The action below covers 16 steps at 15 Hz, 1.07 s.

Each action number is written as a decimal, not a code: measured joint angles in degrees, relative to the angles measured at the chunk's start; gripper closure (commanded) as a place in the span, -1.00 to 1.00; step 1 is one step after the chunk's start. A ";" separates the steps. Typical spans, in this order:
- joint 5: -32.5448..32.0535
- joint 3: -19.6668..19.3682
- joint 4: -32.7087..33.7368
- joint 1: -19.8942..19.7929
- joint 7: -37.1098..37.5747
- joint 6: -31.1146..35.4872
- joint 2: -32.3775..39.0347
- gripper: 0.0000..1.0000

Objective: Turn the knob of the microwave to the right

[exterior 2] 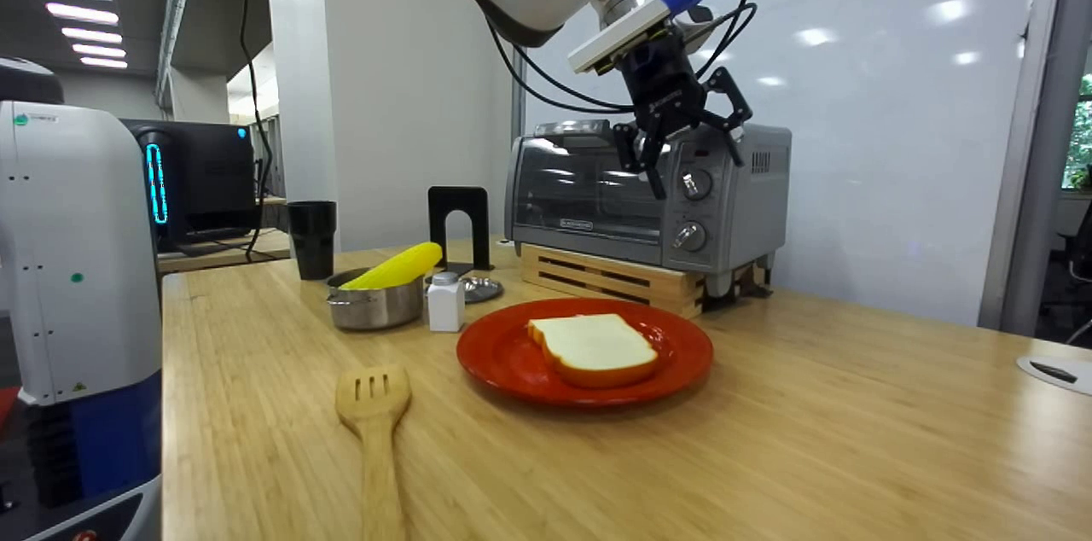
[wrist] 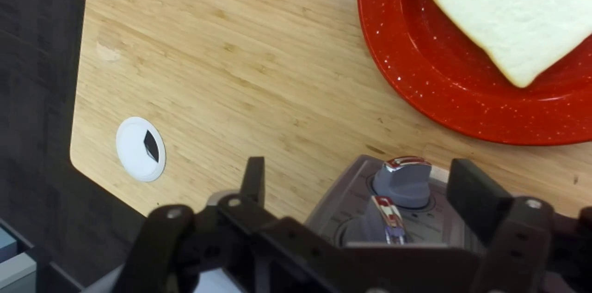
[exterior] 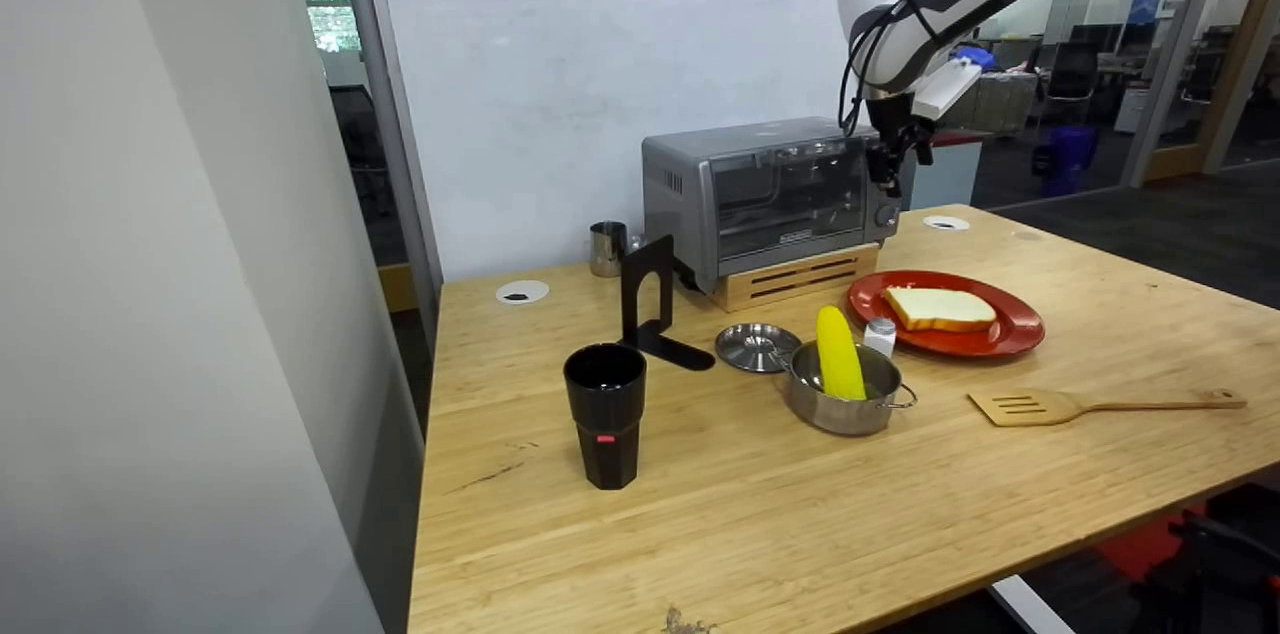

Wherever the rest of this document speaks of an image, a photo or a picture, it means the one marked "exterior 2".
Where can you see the wooden slatted trivet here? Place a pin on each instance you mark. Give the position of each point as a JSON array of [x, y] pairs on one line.
[[606, 278]]

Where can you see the window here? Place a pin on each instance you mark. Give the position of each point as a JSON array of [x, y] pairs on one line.
[[1080, 131]]

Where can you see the yellow toy corn cob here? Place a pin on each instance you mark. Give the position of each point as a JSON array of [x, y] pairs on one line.
[[401, 266]]

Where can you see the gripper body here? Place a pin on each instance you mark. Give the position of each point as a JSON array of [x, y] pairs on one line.
[[665, 89]]

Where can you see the whiteboard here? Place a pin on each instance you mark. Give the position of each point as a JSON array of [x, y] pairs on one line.
[[896, 140]]

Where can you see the toaster oven knob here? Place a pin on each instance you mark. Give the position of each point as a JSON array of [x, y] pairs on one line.
[[696, 183], [689, 235]]

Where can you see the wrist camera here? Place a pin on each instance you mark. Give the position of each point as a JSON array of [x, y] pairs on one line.
[[616, 36]]

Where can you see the black computer tower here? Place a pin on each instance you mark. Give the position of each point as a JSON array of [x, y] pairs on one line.
[[205, 183]]

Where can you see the silver toaster oven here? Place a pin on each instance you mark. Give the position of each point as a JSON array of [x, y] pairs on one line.
[[734, 208]]

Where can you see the wooden side desk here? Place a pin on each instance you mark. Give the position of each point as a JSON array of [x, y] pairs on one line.
[[222, 255]]

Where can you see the black plastic cup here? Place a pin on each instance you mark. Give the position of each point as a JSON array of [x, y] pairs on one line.
[[312, 238]]

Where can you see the small steel pot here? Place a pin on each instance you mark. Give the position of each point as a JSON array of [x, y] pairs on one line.
[[375, 309]]

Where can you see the red plate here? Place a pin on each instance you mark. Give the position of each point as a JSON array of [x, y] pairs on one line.
[[503, 357]]

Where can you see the black metal bookend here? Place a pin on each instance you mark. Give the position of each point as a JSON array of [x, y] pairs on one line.
[[439, 225]]

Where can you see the toaster oven glass door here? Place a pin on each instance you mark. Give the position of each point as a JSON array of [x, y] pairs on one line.
[[589, 200]]

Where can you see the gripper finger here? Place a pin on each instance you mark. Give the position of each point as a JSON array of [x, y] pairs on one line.
[[653, 170], [734, 101]]

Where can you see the wooden slotted spatula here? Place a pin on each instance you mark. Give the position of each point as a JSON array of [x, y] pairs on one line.
[[374, 404]]

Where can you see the toy bread slice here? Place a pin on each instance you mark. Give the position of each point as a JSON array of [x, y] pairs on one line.
[[593, 349]]

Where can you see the white salt shaker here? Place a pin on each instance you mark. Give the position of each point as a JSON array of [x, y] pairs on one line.
[[445, 306]]

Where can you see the steel pot lid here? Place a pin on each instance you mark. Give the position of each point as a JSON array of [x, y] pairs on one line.
[[482, 289]]

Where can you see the office chair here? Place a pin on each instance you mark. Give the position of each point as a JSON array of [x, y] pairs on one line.
[[1083, 242]]

